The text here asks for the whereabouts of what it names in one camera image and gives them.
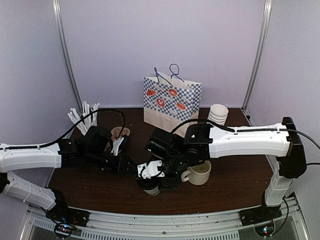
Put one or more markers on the blue checkered paper bag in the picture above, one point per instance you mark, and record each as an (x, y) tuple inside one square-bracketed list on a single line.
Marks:
[(169, 100)]

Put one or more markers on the stack of white paper cups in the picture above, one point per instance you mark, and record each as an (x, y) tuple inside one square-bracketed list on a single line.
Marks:
[(218, 113)]

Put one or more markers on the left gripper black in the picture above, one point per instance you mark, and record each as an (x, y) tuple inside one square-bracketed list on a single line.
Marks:
[(121, 165)]

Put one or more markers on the black coffee cup lid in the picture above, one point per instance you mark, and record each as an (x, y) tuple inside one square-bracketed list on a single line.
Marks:
[(148, 184)]

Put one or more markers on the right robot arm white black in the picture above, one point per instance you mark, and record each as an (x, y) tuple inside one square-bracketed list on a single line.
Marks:
[(205, 139)]

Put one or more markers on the white ceramic mug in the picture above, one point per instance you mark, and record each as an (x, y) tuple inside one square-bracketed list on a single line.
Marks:
[(197, 175)]

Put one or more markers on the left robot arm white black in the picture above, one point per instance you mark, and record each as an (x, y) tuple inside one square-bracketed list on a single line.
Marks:
[(96, 147)]

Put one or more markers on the brown cardboard cup carrier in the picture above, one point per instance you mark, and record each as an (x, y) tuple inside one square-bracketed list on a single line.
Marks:
[(118, 132)]

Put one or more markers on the aluminium frame post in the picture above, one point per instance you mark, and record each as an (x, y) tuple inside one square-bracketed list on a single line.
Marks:
[(65, 53), (264, 30)]

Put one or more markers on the right aluminium frame post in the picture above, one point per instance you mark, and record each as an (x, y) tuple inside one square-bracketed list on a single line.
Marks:
[(264, 30)]

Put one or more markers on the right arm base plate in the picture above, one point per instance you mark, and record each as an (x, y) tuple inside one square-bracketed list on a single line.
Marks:
[(259, 214)]

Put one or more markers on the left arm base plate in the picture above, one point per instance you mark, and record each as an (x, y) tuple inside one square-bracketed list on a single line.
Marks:
[(67, 215)]

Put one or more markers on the white paper coffee cup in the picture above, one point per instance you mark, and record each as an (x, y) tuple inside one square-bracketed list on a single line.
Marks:
[(153, 192)]

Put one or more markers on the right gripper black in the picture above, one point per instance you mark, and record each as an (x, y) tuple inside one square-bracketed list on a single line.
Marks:
[(173, 183)]

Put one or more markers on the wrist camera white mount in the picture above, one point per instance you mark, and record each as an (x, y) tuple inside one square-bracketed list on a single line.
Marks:
[(119, 144), (149, 170)]

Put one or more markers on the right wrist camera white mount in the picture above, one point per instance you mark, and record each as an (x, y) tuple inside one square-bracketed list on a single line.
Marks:
[(149, 170)]

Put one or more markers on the left aluminium frame post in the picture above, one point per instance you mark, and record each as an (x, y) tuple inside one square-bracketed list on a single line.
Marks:
[(65, 53)]

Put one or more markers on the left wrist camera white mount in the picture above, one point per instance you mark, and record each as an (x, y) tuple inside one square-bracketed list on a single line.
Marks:
[(119, 144)]

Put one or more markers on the aluminium front rail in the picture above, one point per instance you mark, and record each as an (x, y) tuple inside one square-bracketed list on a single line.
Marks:
[(223, 225)]

